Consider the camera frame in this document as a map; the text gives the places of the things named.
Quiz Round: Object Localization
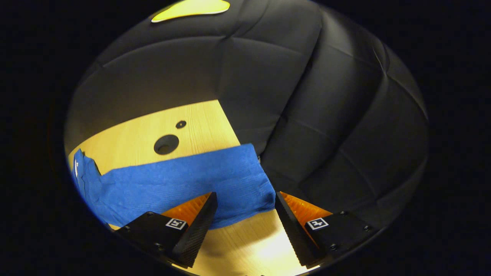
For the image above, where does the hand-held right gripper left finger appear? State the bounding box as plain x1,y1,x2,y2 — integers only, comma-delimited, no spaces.
115,192,218,268

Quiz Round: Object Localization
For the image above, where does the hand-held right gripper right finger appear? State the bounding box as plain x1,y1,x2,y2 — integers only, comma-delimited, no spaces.
275,191,375,268

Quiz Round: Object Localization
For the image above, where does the blue shirt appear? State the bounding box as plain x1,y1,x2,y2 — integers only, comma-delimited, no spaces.
71,143,276,230

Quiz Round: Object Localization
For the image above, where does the black backdrop cloth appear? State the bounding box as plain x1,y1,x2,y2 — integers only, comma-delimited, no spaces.
64,0,429,231

